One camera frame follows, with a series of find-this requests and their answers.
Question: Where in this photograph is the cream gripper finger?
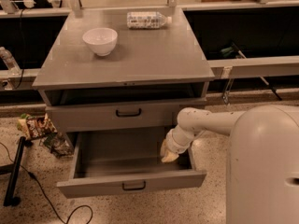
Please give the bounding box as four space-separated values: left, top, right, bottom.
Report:
162 151 179 163
160 139 167 157

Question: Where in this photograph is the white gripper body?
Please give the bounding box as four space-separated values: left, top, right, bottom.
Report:
165 129 189 154

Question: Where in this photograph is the grey drawer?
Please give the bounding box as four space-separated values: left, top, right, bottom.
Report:
46 98 206 133
57 126 206 198

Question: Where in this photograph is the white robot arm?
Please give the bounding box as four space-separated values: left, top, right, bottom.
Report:
160 105 299 224

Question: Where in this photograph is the grey top drawer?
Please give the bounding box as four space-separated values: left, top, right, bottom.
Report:
46 98 206 133

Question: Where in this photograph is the grey drawer cabinet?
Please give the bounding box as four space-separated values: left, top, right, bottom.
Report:
33 8 214 145

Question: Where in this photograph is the green black tool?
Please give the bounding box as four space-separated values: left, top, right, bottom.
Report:
221 42 246 59

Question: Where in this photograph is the green snack bag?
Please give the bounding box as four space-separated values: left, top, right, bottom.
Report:
43 133 74 158

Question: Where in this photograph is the white ceramic bowl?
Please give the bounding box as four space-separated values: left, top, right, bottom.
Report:
82 27 118 56

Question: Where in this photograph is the clear plastic water bottle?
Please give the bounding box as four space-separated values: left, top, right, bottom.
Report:
127 11 172 29

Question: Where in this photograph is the brown snack bag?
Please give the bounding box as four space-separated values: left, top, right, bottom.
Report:
17 114 57 140

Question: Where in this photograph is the black stand leg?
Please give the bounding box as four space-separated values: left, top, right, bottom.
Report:
0 136 26 206

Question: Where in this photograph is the clear bottle at left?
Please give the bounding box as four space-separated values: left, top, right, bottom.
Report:
0 47 21 76

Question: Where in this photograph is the grey metal rail frame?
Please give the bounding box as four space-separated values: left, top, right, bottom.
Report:
1 0 298 91

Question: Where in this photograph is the black floor cable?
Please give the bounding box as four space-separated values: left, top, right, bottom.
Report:
0 142 93 224

